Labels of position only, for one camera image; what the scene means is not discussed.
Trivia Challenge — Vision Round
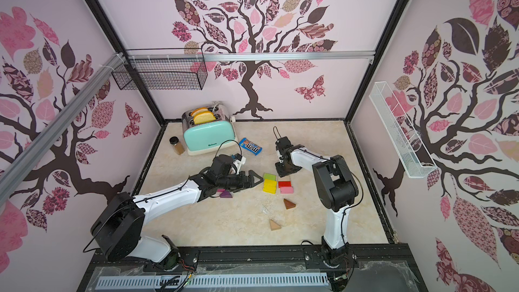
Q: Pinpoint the orange toast slice back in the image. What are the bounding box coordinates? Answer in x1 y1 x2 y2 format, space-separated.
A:
190 108 209 118

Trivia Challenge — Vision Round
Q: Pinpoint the wall aluminium rail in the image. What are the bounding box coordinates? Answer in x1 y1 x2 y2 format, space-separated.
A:
1 53 123 204
128 51 375 62

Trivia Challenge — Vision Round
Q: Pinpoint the dark brown triangular block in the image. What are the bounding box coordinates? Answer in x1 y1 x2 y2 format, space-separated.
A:
283 199 297 210

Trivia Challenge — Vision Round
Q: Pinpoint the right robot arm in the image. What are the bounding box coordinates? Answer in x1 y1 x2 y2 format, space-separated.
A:
275 137 359 268

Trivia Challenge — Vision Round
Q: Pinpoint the mint green toy toaster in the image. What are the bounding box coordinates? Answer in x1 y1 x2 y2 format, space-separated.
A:
181 103 237 155

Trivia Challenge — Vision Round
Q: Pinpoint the lime green block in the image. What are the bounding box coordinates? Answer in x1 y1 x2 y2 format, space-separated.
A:
264 173 277 181

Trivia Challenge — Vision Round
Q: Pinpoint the left wall aluminium rail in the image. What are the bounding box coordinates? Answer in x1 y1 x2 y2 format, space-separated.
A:
1 53 123 204

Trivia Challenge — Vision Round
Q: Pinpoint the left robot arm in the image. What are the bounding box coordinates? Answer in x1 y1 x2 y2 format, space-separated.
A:
91 168 264 270

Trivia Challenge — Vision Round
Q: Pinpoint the yellow block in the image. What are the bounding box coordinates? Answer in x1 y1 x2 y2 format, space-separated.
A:
262 187 277 194
264 179 277 189

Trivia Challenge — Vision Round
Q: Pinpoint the small brown spice jar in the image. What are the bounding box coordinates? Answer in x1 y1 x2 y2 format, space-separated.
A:
169 136 185 155

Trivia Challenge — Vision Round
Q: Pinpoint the light pink block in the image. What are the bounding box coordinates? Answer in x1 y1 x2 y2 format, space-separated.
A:
280 187 294 194

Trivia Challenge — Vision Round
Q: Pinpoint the white wire wall shelf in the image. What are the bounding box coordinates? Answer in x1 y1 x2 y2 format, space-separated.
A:
369 82 438 178

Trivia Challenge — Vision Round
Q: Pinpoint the red block group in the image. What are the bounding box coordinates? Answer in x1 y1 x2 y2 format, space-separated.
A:
278 181 292 189

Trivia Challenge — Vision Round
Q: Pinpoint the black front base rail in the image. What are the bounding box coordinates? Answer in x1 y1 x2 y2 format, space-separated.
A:
86 243 414 270

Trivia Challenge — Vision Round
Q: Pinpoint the yellow toast slice front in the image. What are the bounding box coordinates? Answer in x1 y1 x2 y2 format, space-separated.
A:
193 110 216 125

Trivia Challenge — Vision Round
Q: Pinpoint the white slotted cable duct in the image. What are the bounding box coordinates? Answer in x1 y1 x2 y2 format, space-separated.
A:
94 273 329 291

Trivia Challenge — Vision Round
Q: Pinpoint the blue candy packet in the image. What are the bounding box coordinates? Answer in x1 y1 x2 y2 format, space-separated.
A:
239 138 263 155

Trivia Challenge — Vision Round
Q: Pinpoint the back wall aluminium rail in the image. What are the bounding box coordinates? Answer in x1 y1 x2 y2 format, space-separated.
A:
128 51 375 62

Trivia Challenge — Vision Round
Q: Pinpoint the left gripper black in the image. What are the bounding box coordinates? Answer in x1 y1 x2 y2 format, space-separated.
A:
216 170 263 193

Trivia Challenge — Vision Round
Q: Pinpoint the black wire wall basket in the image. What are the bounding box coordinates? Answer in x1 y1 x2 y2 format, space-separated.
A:
112 47 208 91

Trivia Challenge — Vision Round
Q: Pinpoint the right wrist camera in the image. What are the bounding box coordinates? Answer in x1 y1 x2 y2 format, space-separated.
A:
275 137 293 155

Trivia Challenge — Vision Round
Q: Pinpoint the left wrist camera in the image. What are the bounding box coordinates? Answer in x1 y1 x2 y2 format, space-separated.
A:
210 154 246 177

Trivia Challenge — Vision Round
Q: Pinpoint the purple triangular wooden block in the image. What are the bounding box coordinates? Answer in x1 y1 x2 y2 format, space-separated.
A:
219 190 232 199

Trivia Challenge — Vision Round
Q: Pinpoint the light brown triangular block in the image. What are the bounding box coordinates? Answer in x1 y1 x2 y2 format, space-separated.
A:
269 219 282 231

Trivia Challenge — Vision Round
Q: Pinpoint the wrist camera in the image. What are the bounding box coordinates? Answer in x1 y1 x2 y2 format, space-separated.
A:
275 137 293 155
210 154 246 177

